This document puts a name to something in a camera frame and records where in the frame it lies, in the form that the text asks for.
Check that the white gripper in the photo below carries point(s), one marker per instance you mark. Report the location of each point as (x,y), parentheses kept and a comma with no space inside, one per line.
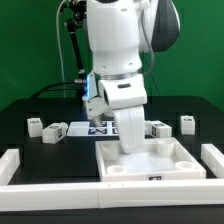
(125,99)

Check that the white square tabletop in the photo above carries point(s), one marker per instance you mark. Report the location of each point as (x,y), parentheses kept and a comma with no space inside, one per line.
(159,159)

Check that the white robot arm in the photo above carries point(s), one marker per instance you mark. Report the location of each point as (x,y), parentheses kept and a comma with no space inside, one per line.
(118,32)

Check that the white marker tag sheet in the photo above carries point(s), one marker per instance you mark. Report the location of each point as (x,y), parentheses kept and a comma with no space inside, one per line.
(85,128)

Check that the white U-shaped obstacle fence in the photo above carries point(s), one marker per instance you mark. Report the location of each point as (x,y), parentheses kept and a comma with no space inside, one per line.
(34,197)

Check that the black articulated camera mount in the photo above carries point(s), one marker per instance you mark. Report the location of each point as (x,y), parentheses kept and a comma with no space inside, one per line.
(78,7)

